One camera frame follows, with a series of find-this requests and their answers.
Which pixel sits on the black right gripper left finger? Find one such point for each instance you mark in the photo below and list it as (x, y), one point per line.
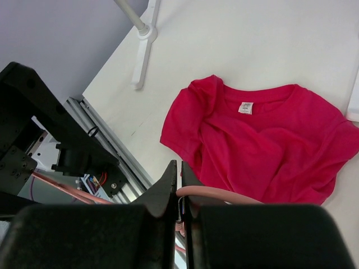
(137, 235)

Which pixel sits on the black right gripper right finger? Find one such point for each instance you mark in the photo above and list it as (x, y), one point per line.
(219, 235)

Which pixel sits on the pink wire hanger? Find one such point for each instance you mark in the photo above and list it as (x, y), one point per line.
(192, 190)

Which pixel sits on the pink t shirt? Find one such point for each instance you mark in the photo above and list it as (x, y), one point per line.
(280, 145)

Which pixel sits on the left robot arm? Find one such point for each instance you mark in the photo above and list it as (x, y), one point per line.
(30, 114)

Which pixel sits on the cream laundry basket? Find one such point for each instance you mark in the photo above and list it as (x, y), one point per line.
(352, 113)

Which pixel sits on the metal clothes rack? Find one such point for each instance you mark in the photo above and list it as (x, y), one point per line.
(146, 33)

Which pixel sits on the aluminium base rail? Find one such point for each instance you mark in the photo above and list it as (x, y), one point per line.
(139, 181)

